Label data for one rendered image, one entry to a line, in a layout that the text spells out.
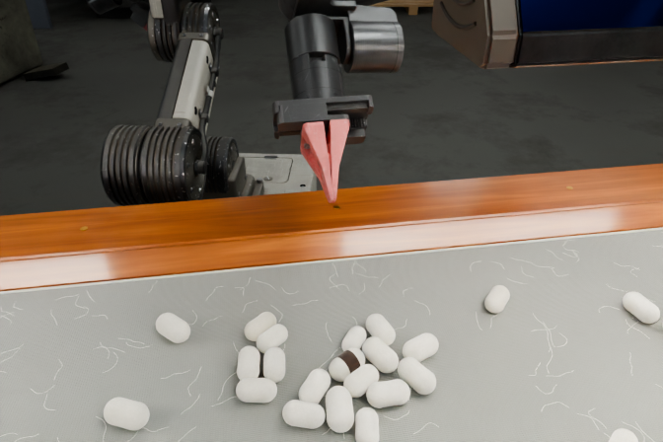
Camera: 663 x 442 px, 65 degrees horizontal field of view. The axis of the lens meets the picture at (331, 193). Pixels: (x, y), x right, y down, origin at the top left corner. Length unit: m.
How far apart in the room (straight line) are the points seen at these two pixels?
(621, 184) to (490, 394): 0.40
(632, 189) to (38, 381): 0.72
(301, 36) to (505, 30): 0.35
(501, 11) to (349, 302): 0.37
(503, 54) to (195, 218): 0.47
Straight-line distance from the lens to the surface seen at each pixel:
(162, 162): 0.80
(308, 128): 0.52
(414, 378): 0.47
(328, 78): 0.55
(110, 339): 0.56
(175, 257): 0.62
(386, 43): 0.60
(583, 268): 0.66
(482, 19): 0.26
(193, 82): 0.90
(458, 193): 0.70
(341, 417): 0.44
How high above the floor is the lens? 1.12
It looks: 31 degrees down
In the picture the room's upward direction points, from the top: straight up
